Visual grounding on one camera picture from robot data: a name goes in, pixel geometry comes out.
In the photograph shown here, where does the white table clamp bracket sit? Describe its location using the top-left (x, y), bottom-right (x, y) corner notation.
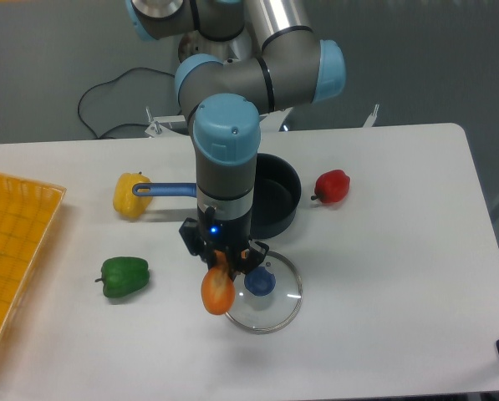
top-left (363, 104), bottom-right (379, 128)

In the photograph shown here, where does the dark pot blue handle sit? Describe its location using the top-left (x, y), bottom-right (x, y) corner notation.
top-left (132, 153), bottom-right (302, 239)

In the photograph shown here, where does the black cable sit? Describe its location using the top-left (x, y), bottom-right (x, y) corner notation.
top-left (77, 67), bottom-right (182, 140)

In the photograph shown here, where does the green bell pepper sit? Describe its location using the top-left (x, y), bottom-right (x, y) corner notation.
top-left (94, 256), bottom-right (150, 299)

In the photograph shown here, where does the yellow bell pepper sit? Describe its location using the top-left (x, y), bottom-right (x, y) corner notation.
top-left (112, 172), bottom-right (152, 220)

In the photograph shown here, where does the glass lid blue knob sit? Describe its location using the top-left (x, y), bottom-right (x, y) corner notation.
top-left (226, 251), bottom-right (303, 334)

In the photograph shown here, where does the red bell pepper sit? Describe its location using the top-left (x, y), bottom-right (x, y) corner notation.
top-left (311, 170), bottom-right (350, 204)

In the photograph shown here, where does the yellow plastic basket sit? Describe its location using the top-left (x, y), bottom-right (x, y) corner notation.
top-left (0, 172), bottom-right (66, 341)

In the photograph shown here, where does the long orange bread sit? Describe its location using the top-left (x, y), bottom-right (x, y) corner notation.
top-left (201, 251), bottom-right (236, 315)

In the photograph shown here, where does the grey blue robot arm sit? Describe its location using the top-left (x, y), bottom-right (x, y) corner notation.
top-left (126, 1), bottom-right (346, 277)

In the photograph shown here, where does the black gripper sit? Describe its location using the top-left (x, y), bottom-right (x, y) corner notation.
top-left (179, 208), bottom-right (269, 281)

